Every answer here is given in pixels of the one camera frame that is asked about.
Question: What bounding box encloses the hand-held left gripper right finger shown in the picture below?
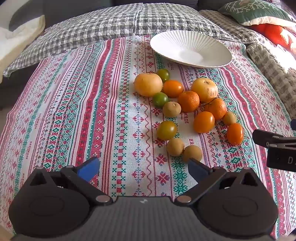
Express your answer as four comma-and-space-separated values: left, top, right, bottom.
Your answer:
174, 158, 265, 206

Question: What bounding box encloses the orange plush cushion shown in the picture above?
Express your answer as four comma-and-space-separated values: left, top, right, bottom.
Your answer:
248, 23, 296, 52

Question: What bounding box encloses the white ribbed plate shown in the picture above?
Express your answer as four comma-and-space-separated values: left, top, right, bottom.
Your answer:
150, 30, 232, 69

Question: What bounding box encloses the orange tomato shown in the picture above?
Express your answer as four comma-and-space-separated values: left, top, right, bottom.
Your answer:
162, 80, 184, 98
226, 123, 245, 146
193, 111, 215, 133

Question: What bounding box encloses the yellow green tomato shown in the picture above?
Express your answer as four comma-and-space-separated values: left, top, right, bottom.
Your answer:
157, 120, 178, 141

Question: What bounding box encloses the beige grey checked blanket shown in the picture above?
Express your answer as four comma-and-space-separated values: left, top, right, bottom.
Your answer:
199, 9, 272, 45

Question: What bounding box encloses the dark grey sofa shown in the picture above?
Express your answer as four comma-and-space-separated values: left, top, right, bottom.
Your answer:
0, 0, 222, 109

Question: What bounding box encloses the grey white woven throw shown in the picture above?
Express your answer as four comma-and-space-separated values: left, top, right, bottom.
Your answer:
246, 43, 296, 121

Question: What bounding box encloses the green snowflake pillow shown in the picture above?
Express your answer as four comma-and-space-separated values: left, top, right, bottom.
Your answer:
218, 0, 296, 26

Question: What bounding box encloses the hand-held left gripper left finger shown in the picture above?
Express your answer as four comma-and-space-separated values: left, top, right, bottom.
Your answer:
23, 157, 114, 205

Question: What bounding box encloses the beige white blanket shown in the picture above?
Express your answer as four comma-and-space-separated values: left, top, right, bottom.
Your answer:
0, 15, 45, 77

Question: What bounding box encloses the grey white checked quilt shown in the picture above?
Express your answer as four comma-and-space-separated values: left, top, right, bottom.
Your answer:
3, 5, 245, 78

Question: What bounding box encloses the orange mandarin with stem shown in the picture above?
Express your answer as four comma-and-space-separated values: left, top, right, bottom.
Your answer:
203, 98, 227, 120

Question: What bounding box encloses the red green patterned tablecloth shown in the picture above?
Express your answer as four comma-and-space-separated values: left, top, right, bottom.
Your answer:
0, 35, 296, 239

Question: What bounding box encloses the green citrus fruit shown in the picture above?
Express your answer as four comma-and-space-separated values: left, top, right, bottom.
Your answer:
157, 69, 171, 82
152, 92, 169, 108

